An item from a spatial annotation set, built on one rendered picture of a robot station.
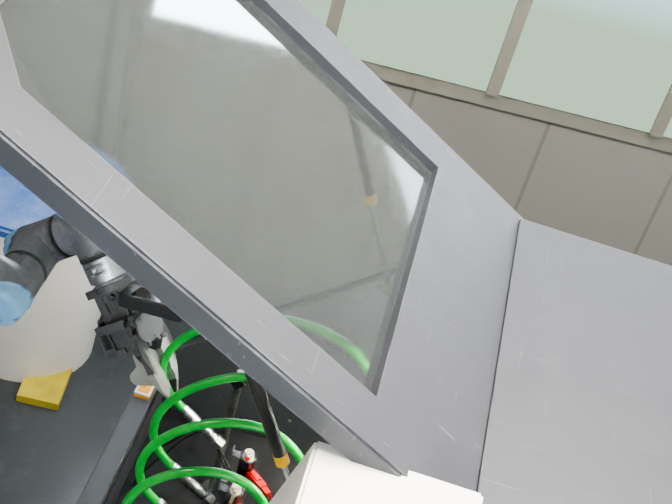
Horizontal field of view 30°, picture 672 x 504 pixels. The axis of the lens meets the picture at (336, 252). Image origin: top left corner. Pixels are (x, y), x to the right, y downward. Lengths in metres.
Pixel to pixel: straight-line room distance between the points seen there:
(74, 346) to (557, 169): 1.50
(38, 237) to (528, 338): 0.80
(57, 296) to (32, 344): 0.20
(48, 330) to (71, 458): 0.36
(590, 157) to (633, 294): 1.63
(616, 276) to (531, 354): 0.29
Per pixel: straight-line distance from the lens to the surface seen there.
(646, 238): 3.88
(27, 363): 3.67
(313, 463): 1.54
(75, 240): 2.03
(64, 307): 3.52
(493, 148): 3.66
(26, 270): 2.00
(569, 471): 1.73
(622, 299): 2.07
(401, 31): 3.46
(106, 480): 2.26
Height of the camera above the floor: 2.67
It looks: 37 degrees down
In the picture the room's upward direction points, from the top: 16 degrees clockwise
